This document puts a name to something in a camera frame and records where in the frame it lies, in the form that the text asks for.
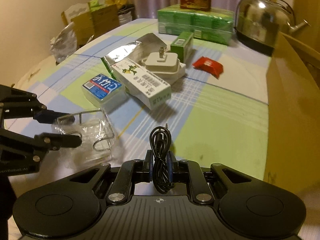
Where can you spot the white green medicine box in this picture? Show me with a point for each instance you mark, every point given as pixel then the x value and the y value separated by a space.
pixel 141 83

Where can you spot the plaid tablecloth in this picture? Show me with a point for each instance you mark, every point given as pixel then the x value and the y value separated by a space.
pixel 209 120

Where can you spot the green tissue multipack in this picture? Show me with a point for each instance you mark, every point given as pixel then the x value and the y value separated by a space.
pixel 215 25

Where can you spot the white power adapter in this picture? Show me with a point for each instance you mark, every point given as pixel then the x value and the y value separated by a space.
pixel 165 65

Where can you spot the blue white card box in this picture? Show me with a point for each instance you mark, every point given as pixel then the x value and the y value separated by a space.
pixel 104 93

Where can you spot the red snack packet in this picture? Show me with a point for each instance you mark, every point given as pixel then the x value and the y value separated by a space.
pixel 210 66

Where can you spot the small green box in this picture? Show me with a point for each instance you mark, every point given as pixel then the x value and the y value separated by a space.
pixel 183 46

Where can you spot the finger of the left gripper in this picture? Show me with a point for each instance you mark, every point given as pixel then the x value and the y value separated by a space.
pixel 56 141
pixel 45 116

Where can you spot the stainless steel kettle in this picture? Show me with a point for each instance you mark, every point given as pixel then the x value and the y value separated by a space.
pixel 258 22

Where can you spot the white plastic bag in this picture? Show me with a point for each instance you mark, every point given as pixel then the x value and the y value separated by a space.
pixel 64 45

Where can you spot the silver foil pouch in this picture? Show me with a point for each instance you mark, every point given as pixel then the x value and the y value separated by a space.
pixel 136 50

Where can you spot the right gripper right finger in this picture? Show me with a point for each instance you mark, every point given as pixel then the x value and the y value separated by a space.
pixel 172 166

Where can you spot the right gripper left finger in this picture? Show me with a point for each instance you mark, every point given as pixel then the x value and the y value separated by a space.
pixel 148 166

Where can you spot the cardboard box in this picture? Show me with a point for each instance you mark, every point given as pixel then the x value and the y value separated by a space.
pixel 292 77

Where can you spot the brown carton on chair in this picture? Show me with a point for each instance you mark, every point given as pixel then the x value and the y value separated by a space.
pixel 91 19

